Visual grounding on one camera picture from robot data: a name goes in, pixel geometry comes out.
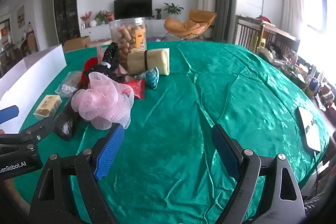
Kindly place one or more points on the green potted plant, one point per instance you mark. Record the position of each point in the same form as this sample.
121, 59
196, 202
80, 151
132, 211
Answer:
173, 9

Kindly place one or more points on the small yellow box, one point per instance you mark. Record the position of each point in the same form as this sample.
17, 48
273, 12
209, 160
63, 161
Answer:
48, 107

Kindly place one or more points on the pink mesh bath sponge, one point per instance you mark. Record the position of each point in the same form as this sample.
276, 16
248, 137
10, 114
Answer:
104, 103

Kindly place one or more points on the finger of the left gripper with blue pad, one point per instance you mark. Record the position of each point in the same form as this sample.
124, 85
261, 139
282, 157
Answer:
8, 113
38, 131

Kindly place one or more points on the pink packaged cloth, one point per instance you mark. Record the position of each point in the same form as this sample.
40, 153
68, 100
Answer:
100, 53

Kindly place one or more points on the teal patterned small pouch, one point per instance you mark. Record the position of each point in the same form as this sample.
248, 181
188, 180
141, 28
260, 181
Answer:
150, 76

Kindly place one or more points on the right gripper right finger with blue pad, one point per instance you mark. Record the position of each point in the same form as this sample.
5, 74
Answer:
280, 201

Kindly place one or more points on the bag of cotton swabs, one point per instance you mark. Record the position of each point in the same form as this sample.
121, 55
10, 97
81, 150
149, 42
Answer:
69, 85

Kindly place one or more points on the black lace hair accessory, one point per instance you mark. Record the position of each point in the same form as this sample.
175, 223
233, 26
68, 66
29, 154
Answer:
110, 63

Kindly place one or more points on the clear jar of puffed snacks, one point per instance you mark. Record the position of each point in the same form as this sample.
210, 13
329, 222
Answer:
133, 37

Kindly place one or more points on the orange lounge chair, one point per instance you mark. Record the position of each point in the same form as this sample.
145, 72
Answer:
198, 22

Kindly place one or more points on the black plastic bag roll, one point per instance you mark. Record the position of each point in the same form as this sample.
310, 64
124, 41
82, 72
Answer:
66, 122

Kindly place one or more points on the green satin tablecloth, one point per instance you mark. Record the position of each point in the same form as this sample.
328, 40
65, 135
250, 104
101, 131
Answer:
167, 169

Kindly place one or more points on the brown cardboard box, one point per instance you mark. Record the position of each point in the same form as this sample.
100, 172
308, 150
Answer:
76, 44

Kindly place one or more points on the red yarn ball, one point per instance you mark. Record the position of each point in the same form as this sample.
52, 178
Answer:
87, 66

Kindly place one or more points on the black display cabinet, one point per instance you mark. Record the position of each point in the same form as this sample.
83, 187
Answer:
66, 20

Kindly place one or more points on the wooden railing furniture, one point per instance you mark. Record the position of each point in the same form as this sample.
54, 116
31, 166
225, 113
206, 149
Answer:
251, 33

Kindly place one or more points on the black television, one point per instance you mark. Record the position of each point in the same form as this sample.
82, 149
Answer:
125, 9

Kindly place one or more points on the beige cloth with band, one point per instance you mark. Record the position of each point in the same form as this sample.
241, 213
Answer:
140, 61

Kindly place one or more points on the red snack packet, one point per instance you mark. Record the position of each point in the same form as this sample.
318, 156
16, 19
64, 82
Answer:
138, 87

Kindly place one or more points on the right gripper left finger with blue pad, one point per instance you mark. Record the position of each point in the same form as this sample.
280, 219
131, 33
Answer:
53, 200

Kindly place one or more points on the white cardboard storage box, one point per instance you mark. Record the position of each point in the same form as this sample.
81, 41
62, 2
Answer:
25, 82

